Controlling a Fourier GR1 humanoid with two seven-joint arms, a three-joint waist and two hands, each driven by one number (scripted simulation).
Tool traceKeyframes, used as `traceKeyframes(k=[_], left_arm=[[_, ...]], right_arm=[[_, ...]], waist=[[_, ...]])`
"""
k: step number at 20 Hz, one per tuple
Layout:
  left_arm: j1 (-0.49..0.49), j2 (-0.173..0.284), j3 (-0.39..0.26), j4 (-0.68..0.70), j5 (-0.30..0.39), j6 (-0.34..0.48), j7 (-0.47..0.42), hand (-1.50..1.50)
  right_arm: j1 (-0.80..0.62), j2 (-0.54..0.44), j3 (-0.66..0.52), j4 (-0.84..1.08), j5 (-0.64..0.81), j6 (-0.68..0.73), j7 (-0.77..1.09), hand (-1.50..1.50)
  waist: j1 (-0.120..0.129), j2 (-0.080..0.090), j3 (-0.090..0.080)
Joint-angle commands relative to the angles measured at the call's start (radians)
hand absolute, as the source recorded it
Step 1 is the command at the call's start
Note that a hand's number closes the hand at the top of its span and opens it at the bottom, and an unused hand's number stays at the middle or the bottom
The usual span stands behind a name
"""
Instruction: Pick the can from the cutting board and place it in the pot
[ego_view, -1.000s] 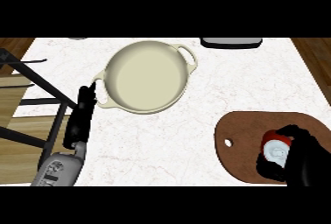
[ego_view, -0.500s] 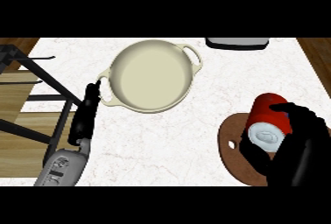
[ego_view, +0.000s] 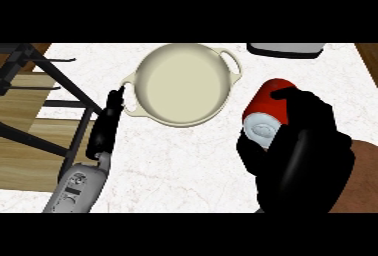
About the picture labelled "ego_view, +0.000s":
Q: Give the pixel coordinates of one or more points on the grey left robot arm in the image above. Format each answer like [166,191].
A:
[74,191]

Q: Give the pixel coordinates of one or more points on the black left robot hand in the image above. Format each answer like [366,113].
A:
[104,130]

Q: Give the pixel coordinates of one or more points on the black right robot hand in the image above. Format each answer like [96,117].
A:
[304,156]

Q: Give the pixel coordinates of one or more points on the pale wooden board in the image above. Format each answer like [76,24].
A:
[39,133]

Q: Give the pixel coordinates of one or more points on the red can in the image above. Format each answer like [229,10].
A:
[267,106]

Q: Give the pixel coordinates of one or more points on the brown wooden cutting board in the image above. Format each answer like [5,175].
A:
[358,180]

